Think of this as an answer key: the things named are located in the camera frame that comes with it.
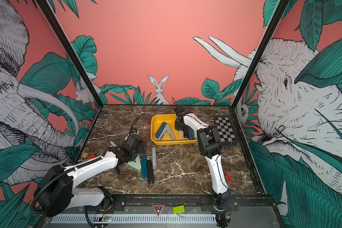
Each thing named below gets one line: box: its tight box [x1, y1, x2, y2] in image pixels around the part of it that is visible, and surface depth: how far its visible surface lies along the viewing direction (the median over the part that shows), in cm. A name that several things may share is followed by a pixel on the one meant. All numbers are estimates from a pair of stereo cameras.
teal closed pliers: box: [141, 154, 148, 179], surface depth 88 cm
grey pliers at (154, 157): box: [152, 146, 158, 169], surface depth 91 cm
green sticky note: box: [172, 204, 185, 215], surface depth 73 cm
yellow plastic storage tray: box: [150, 113, 198, 146], surface depth 103 cm
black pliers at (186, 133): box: [183, 128, 190, 139], surface depth 103 cm
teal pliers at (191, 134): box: [188, 127, 195, 141], surface depth 103 cm
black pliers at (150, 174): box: [147, 159, 155, 184], surface depth 85 cm
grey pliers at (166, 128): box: [158, 123, 176, 141], surface depth 103 cm
